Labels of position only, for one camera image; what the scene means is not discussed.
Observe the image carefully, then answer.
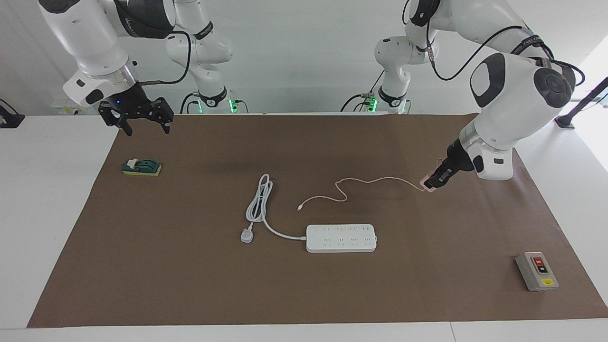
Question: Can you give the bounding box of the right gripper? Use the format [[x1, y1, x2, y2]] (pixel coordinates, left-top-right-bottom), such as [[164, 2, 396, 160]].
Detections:
[[98, 82, 175, 137]]

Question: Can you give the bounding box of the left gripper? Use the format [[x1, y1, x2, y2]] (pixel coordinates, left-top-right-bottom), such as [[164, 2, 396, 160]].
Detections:
[[439, 138, 476, 174]]

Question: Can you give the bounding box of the white power strip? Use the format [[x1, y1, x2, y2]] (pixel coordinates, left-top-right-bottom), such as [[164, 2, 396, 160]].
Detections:
[[240, 173, 379, 254]]

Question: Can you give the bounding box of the black stand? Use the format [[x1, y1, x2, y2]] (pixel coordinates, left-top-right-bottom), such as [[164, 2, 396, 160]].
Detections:
[[0, 99, 25, 129], [555, 77, 608, 130]]

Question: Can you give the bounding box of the black cable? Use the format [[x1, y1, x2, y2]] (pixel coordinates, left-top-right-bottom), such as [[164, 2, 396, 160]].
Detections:
[[340, 70, 386, 113], [138, 30, 192, 86], [179, 92, 201, 115], [402, 0, 586, 89]]

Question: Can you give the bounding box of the pink charging cable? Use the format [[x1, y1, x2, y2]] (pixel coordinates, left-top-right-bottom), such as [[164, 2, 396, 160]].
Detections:
[[297, 176, 426, 211]]

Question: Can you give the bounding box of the grey push-button switch box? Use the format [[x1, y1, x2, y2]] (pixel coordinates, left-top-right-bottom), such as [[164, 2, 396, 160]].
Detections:
[[515, 251, 560, 292]]

